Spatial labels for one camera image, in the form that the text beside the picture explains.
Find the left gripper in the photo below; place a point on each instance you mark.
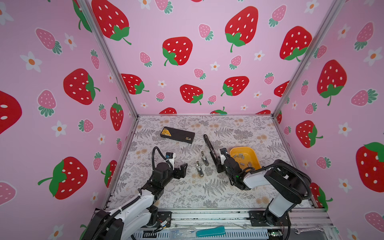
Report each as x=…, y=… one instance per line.
x=182, y=174

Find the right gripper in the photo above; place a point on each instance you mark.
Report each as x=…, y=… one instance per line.
x=221, y=160

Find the black stapler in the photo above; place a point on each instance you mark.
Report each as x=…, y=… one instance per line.
x=211, y=148

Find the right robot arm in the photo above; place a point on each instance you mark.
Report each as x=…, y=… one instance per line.
x=293, y=186

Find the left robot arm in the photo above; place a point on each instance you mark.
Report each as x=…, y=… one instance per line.
x=121, y=223

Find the yellow plastic tray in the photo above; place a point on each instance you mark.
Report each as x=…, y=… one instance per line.
x=245, y=157

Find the black tool case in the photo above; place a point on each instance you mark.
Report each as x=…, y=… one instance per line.
x=177, y=135

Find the silver wrench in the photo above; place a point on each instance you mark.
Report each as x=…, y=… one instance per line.
x=299, y=231

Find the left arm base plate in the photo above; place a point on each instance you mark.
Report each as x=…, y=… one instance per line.
x=159, y=218

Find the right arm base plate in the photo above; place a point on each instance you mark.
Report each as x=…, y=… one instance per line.
x=262, y=219

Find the teal handled tool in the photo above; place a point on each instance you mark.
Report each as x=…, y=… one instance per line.
x=213, y=232

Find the aluminium rail frame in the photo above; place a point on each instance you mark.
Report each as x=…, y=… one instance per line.
x=186, y=222

